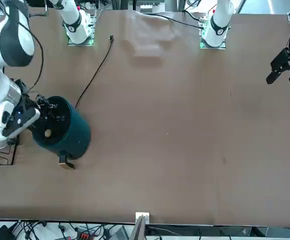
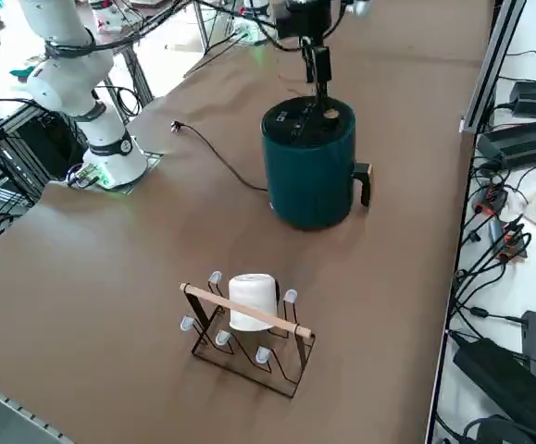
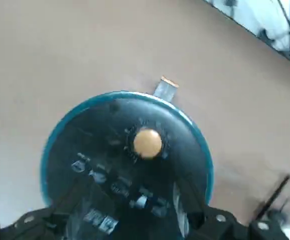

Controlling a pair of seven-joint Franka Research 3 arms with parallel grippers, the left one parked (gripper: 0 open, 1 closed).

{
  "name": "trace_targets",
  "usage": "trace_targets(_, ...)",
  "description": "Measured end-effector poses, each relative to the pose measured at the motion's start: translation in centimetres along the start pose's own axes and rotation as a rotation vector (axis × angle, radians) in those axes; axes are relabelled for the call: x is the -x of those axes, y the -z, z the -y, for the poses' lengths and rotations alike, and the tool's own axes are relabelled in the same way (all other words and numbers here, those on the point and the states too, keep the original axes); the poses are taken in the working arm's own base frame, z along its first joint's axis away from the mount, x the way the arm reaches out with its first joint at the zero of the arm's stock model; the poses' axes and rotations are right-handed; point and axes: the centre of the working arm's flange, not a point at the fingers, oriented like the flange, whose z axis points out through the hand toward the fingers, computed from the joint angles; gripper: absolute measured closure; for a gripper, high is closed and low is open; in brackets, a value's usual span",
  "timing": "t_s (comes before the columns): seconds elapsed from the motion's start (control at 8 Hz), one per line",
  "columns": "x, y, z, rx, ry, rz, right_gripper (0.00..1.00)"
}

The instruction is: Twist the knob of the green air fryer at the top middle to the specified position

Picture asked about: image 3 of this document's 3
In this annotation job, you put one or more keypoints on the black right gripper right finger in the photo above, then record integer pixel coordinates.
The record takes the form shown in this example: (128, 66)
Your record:
(222, 227)

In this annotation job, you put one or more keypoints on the gold air fryer knob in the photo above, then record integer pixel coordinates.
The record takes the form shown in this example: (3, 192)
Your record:
(147, 143)

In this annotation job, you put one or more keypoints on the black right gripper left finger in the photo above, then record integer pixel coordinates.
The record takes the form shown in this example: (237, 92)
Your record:
(34, 227)

